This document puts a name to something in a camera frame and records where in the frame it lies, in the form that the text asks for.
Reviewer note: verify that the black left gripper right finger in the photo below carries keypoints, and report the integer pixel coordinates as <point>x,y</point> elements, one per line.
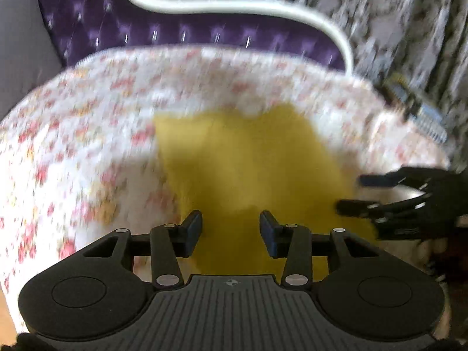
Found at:
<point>292,243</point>

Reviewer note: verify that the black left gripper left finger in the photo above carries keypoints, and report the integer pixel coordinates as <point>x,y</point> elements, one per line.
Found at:
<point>170,242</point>

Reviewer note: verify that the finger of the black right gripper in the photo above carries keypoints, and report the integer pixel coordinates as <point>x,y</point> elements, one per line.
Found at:
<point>412,177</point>
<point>377,211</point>

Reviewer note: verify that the mustard yellow knit sweater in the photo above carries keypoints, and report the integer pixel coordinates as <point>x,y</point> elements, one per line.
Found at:
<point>231,166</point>

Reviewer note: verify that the striped crochet blanket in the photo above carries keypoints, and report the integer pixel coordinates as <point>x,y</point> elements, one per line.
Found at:
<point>415,107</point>

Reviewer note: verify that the floral quilted bedspread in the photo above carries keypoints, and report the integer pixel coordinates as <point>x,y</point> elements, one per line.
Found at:
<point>79,154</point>

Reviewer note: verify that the brown silver damask curtain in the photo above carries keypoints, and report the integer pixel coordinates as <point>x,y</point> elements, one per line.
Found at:
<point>424,40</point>

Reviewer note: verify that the grey satin pillow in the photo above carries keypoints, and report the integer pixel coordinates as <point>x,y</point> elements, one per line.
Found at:
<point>28,56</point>

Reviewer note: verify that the purple tufted white-framed headboard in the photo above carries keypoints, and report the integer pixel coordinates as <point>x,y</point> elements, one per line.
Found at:
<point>79,28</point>

